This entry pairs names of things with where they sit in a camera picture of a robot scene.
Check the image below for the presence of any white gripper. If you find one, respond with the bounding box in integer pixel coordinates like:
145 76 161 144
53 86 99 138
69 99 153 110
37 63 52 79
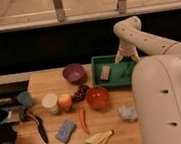
115 41 140 64

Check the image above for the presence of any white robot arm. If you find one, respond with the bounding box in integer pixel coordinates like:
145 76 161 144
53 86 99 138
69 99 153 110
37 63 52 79
113 16 181 144

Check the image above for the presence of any red bowl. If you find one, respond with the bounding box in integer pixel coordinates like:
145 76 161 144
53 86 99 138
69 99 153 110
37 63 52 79
85 86 110 110

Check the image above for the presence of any purple bowl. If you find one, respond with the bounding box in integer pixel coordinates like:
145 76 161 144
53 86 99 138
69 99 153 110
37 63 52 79
62 63 86 83

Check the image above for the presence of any yellow banana bunch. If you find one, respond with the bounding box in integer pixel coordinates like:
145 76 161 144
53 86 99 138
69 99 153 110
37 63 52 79
84 130 114 144

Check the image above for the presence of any green plastic bin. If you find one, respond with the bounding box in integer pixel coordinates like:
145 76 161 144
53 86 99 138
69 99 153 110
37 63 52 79
91 55 136 89

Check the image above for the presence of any tan sponge in bin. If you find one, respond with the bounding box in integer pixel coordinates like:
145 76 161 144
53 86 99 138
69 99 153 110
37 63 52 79
100 65 111 81

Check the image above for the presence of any crumpled blue grey cloth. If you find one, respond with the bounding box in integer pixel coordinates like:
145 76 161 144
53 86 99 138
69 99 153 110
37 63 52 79
118 105 137 123

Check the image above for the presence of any dark grape bunch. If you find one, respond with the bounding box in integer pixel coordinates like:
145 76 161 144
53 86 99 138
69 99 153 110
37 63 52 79
72 84 89 102

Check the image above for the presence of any orange red chili pepper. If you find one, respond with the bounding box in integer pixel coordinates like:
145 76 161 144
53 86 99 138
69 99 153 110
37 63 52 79
78 108 90 134

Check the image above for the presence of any red yellow apple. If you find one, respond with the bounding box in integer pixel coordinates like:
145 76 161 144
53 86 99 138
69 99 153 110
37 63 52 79
58 94 72 111

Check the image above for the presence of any wooden cutting board tabletop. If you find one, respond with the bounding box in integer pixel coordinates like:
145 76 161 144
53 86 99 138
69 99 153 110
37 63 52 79
15 69 142 144

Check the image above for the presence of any white cup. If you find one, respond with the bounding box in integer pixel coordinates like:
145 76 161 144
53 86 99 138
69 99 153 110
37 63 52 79
42 93 60 114

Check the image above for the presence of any blue sponge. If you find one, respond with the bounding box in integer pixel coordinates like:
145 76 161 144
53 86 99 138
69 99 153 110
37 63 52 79
55 119 76 144

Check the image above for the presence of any black handled knife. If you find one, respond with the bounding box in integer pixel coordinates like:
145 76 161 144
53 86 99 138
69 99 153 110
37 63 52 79
29 114 48 144

